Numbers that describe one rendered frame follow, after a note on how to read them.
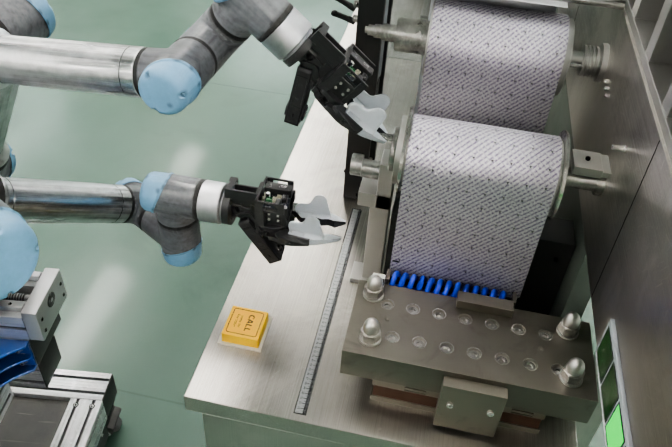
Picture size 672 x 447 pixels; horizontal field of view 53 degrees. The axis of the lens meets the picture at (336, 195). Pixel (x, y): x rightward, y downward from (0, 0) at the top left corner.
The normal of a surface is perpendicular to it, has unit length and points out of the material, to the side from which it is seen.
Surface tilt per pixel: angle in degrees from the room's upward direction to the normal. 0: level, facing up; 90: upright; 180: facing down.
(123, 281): 0
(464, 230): 90
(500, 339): 0
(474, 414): 90
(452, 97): 92
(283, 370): 0
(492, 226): 90
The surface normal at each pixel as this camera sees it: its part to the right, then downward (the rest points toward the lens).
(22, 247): 0.81, 0.37
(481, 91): -0.20, 0.64
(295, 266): 0.05, -0.77
